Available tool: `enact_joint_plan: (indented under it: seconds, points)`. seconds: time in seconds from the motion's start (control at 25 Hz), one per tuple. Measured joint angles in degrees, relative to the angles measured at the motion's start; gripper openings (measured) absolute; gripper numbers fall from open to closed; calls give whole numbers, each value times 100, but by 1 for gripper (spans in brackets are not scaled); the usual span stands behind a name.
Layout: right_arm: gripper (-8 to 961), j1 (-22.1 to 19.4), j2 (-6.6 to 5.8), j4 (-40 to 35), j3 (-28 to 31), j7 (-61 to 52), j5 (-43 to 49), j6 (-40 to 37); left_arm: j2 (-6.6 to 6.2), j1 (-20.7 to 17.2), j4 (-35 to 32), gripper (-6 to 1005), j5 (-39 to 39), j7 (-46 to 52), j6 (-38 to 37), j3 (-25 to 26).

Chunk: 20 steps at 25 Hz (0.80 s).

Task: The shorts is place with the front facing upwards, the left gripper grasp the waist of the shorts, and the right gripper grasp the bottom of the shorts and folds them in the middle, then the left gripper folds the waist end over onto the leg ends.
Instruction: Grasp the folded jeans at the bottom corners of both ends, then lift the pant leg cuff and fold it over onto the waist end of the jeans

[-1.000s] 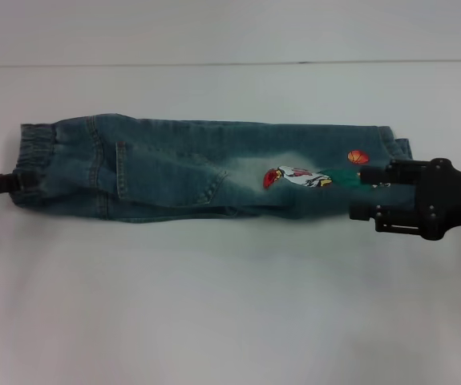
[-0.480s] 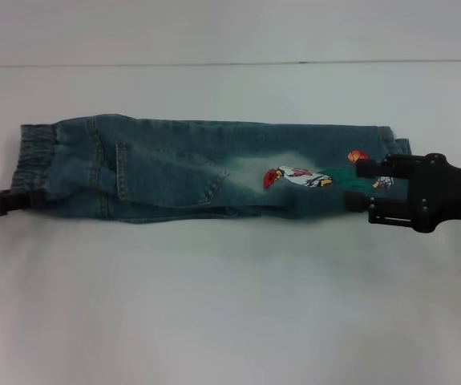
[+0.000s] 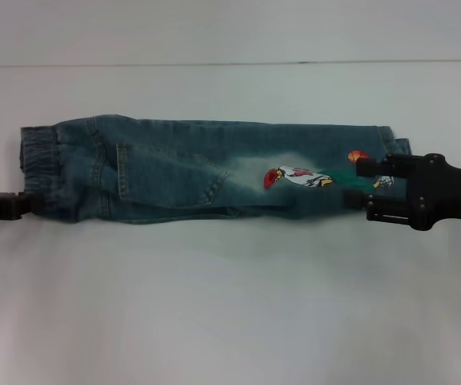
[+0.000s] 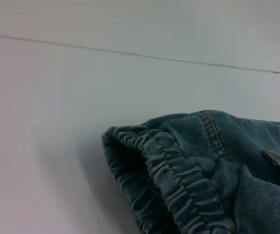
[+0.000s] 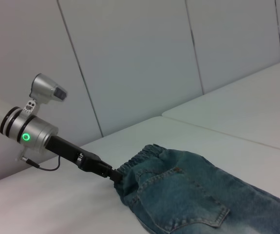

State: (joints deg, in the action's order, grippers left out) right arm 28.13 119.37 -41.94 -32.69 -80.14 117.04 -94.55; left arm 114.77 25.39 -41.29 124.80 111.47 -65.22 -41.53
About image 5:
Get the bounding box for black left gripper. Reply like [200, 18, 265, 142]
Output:
[46, 136, 124, 184]

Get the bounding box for blue denim shorts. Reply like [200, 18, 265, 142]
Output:
[113, 143, 280, 234]

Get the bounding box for thin black camera cable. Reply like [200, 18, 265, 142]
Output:
[19, 155, 61, 172]

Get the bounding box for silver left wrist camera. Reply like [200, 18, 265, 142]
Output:
[20, 73, 68, 116]

